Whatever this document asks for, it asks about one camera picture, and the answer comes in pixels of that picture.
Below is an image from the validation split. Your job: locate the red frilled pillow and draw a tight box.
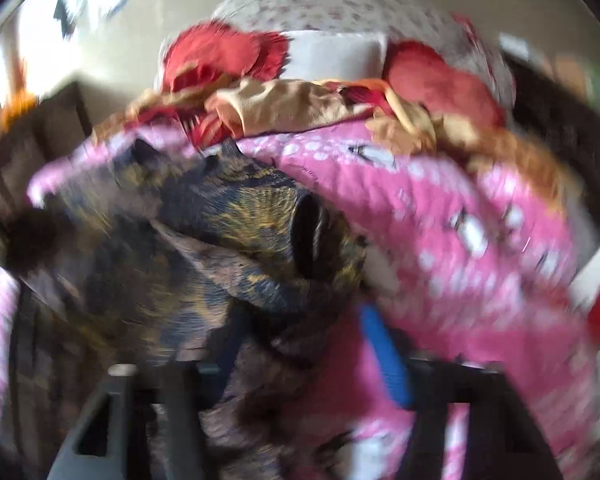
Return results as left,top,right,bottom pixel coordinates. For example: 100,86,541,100
381,40,507,130
160,21,292,97

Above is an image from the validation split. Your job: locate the white pillow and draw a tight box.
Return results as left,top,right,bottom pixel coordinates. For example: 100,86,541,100
279,29,390,84

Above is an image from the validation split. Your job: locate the dark carved wooden headboard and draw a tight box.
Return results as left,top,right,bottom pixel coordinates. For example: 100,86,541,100
504,55,600,233

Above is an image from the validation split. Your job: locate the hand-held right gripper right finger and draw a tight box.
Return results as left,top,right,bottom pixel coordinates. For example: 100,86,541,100
359,304,565,480

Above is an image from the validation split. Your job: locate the pink penguin print blanket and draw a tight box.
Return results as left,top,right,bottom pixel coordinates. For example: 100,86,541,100
0,120,600,480

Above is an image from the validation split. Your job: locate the orange and tan cloth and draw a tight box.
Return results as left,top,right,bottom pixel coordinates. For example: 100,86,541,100
92,74,567,213

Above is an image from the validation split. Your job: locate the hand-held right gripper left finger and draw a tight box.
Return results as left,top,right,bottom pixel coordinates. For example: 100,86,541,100
47,305,243,480

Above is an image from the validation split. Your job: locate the brown wooden furniture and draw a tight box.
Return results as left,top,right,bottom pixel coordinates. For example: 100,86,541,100
0,81,95,233

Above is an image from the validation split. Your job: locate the dark floral patterned garment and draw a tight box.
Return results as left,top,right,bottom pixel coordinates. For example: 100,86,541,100
10,137,371,480

